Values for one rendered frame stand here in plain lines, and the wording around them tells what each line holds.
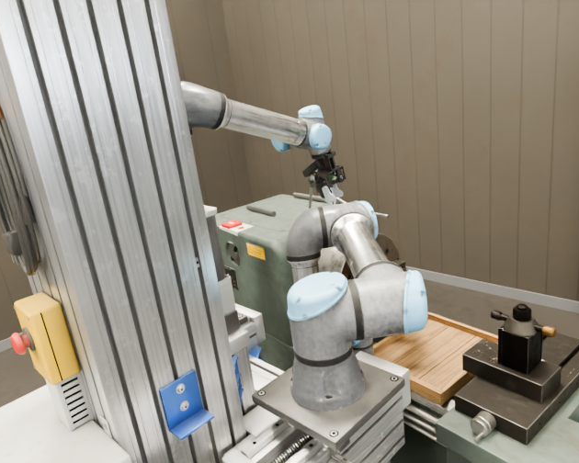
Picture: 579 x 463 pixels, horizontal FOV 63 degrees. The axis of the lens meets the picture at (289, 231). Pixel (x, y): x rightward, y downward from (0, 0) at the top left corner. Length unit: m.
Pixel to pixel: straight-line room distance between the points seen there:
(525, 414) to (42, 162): 1.10
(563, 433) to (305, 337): 0.68
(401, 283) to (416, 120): 3.07
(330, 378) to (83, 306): 0.45
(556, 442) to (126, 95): 1.13
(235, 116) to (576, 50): 2.56
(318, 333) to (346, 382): 0.12
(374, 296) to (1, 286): 3.77
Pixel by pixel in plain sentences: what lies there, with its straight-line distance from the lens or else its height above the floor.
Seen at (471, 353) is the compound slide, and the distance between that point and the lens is 1.36.
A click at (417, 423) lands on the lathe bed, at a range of 1.61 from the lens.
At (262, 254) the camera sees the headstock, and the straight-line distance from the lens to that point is 1.64.
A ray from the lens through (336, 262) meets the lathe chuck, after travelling 1.55.
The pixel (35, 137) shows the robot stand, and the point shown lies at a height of 1.73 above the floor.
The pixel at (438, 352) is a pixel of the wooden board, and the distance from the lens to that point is 1.61.
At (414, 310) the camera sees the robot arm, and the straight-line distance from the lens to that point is 0.89.
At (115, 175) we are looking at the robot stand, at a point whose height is 1.65.
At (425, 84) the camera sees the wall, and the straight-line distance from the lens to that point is 3.84.
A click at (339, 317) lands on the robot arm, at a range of 0.86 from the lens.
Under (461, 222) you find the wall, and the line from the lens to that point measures 3.90.
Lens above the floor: 1.75
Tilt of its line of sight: 18 degrees down
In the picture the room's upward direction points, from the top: 8 degrees counter-clockwise
